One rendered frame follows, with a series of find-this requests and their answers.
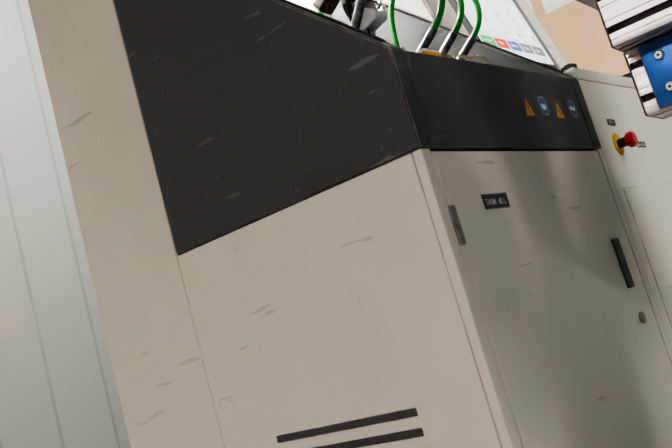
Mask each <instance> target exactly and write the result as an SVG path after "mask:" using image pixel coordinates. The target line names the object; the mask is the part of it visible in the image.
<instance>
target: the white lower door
mask: <svg viewBox="0 0 672 448"><path fill-rule="evenodd" d="M431 155H432V159H433V162H434V165H435V168H436V171H437V175H438V178H439V181H440V184H441V188H442V191H443V194H444V197H445V200H446V204H447V207H448V210H449V213H450V217H451V220H452V223H453V226H454V230H455V233H456V236H457V239H458V242H459V246H460V249H461V252H462V255H463V259H464V262H465V265H466V268H467V271H468V275H469V278H470V281H471V284H472V288H473V291H474V294H475V297H476V300H477V304H478V307H479V310H480V313H481V317H482V320H483V323H484V326H485V330H486V333H487V336H488V339H489V342H490V346H491V349H492V352H493V355H494V359H495V362H496V365H497V368H498V371H499V375H500V378H501V381H502V384H503V388H504V391H505V394H506V397H507V401H508V404H509V407H510V410H511V413H512V417H513V420H514V423H515V426H516V430H517V433H518V436H519V439H520V442H521V446H522V448H672V365H671V363H670V360H669V357H668V354H667V351H666V348H665V345H664V342H663V339H662V337H661V334H660V331H659V328H658V325H657V322H656V319H655V316H654V313H653V311H652V308H651V305H650V302H649V299H648V296H647V293H646V290H645V287H644V284H643V282H642V279H641V276H640V273H639V270H638V267H637V264H636V261H635V258H634V256H633V253H632V250H631V247H630V244H629V241H628V238H627V235H626V232H625V230H624V227H623V224H622V221H621V218H620V215H619V212H618V209H617V206H616V204H615V201H614V198H613V195H612V192H611V189H610V186H609V183H608V180H607V178H606V175H605V172H604V169H603V166H602V163H601V160H600V157H599V154H598V152H597V151H431Z"/></svg>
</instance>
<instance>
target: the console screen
mask: <svg viewBox="0 0 672 448"><path fill-rule="evenodd" d="M448 1H449V3H450V5H451V6H452V8H453V9H454V11H455V13H456V14H458V3H457V0H448ZM479 2H480V5H481V8H482V24H481V28H480V31H479V34H478V35H477V37H476V39H478V40H481V41H484V42H486V43H489V44H492V45H494V46H497V47H500V48H502V49H505V50H508V51H510V52H513V53H516V54H518V55H521V56H524V57H526V58H529V59H532V60H534V61H537V62H540V63H542V64H545V65H548V66H550V67H553V68H556V69H558V70H561V68H560V67H559V65H558V64H557V62H556V61H555V59H554V58H553V56H552V55H551V53H550V51H549V50H548V48H547V47H546V45H545V44H544V42H543V41H542V39H541V38H540V36H539V35H538V33H537V32H536V30H535V29H534V27H533V25H532V24H531V22H530V21H529V19H528V18H527V16H526V15H525V13H524V12H523V10H522V9H521V7H520V6H519V4H518V3H517V1H516V0H479ZM464 3H465V12H464V18H463V22H462V24H463V25H464V27H465V29H466V30H467V32H468V33H469V35H471V33H472V31H473V29H474V26H475V21H476V12H475V8H474V5H473V2H472V0H464Z"/></svg>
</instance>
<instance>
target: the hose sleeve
mask: <svg viewBox="0 0 672 448"><path fill-rule="evenodd" d="M366 1H367V0H356V3H355V8H354V13H353V17H352V20H351V25H350V26H353V27H355V28H358V29H360V25H361V20H362V16H363V12H364V8H365V5H366Z"/></svg>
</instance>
